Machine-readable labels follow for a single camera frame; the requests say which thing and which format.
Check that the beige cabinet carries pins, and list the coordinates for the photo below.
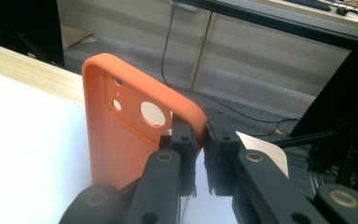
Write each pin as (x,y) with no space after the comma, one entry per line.
(254,53)

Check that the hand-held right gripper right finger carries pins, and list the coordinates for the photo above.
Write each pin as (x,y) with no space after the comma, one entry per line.
(220,161)

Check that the white table sheet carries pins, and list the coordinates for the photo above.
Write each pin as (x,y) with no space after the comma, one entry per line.
(28,149)

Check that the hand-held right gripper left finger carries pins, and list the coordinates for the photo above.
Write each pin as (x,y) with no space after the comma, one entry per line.
(186,161)

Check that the black computer mouse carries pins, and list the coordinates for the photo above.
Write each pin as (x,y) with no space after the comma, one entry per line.
(342,11)

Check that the black curtain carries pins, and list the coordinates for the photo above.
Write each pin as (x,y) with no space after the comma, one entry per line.
(18,25)
(351,102)

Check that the black frame bar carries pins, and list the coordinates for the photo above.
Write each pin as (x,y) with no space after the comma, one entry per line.
(276,23)

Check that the orange phone case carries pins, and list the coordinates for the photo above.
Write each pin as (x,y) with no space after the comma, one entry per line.
(118,146)

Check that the black keyboard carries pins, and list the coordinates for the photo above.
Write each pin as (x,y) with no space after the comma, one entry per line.
(307,4)

